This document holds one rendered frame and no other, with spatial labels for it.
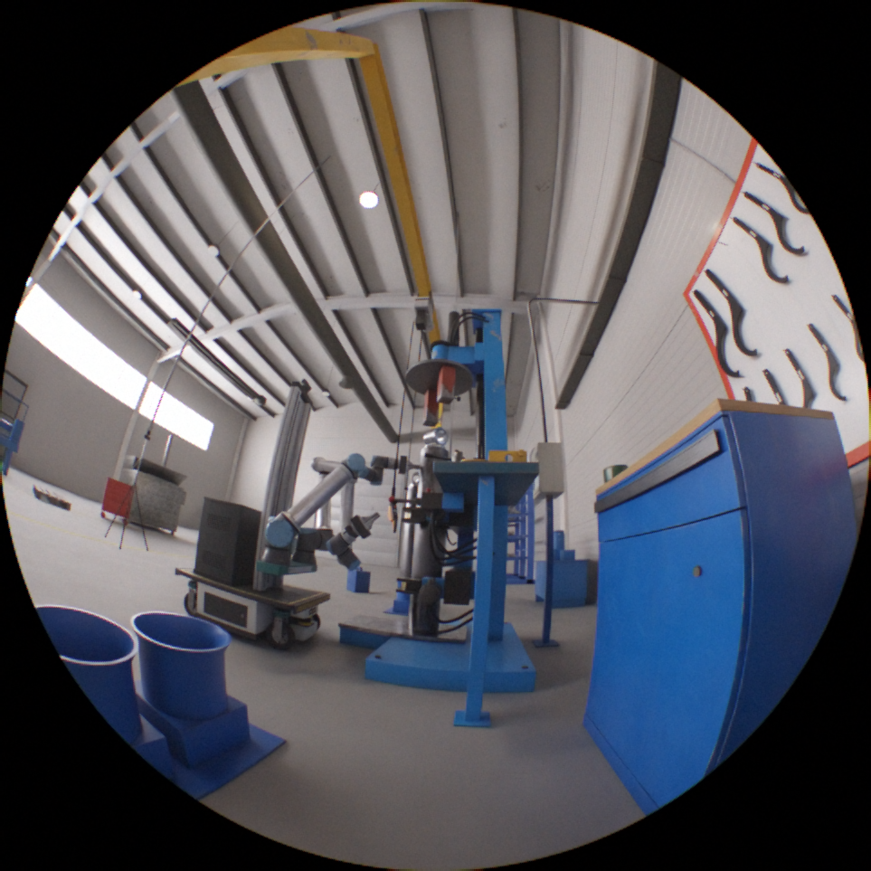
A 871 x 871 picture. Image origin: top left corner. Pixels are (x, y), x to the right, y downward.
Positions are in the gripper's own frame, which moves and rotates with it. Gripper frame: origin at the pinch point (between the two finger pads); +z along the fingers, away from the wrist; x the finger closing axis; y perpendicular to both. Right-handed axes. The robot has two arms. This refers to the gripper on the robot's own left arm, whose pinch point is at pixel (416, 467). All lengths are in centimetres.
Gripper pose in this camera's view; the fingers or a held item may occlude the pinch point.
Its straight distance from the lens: 227.7
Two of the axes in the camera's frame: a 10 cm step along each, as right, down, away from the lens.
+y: 2.5, -3.5, -9.0
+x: 0.6, -9.2, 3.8
